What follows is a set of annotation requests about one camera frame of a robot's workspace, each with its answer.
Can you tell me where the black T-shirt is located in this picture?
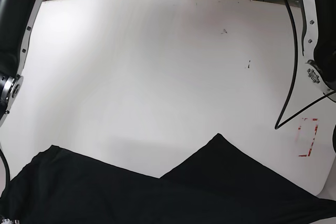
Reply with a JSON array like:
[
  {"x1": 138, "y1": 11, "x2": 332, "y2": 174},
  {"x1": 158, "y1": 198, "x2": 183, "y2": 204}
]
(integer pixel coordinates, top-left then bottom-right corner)
[{"x1": 1, "y1": 134, "x2": 335, "y2": 223}]

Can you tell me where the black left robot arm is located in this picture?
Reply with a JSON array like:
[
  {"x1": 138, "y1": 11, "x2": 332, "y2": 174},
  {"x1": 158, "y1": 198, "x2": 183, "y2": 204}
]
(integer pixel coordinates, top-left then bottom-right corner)
[{"x1": 275, "y1": 0, "x2": 335, "y2": 129}]

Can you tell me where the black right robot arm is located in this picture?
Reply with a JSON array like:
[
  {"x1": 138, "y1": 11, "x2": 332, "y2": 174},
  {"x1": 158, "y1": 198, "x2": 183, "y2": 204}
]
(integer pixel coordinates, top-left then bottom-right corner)
[{"x1": 1, "y1": 0, "x2": 43, "y2": 123}]

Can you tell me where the red tape rectangle marking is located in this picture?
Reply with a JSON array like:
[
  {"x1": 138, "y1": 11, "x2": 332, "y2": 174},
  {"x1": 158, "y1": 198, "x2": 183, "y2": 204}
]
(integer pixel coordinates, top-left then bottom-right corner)
[{"x1": 295, "y1": 118, "x2": 319, "y2": 157}]

